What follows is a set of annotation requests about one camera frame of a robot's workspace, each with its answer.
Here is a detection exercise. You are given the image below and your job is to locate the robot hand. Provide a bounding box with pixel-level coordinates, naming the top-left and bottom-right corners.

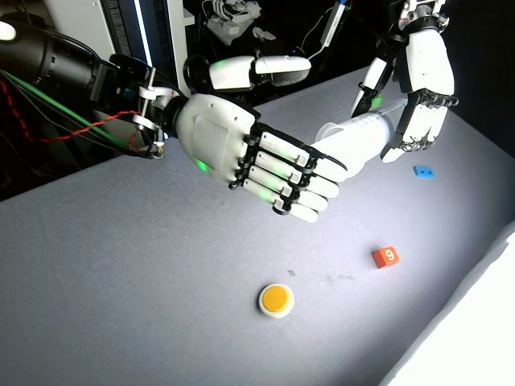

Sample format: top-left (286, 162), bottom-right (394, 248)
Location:
top-left (349, 28), bottom-right (460, 165)
top-left (164, 54), bottom-right (349, 224)

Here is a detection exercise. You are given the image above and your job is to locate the large clear plastic syringe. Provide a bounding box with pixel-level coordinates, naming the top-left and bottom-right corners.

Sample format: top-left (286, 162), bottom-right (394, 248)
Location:
top-left (311, 98), bottom-right (410, 179)

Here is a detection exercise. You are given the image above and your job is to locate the white power strip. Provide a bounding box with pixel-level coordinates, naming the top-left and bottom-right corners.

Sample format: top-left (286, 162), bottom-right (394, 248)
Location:
top-left (320, 0), bottom-right (348, 46)

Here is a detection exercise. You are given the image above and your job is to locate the heap of white plastic parts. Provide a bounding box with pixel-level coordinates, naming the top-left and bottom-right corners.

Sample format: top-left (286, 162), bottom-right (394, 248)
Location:
top-left (203, 0), bottom-right (262, 46)

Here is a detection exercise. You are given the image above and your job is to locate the grey table cloth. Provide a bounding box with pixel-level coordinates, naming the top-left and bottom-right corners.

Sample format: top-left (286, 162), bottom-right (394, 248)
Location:
top-left (0, 66), bottom-right (515, 386)

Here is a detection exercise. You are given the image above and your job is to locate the yellow button with white rim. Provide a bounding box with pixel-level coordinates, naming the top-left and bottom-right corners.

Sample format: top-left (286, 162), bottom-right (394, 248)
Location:
top-left (258, 282), bottom-right (295, 320)

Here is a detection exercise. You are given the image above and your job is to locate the orange number cube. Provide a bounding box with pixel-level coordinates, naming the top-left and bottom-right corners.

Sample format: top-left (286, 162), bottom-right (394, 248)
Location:
top-left (371, 245), bottom-right (402, 269)

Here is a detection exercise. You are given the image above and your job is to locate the white foam board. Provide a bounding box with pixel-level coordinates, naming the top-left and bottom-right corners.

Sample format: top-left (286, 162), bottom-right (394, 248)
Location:
top-left (377, 220), bottom-right (515, 386)

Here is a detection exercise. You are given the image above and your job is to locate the white cable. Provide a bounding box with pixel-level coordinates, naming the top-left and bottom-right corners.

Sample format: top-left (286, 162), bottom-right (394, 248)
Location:
top-left (295, 7), bottom-right (337, 64)

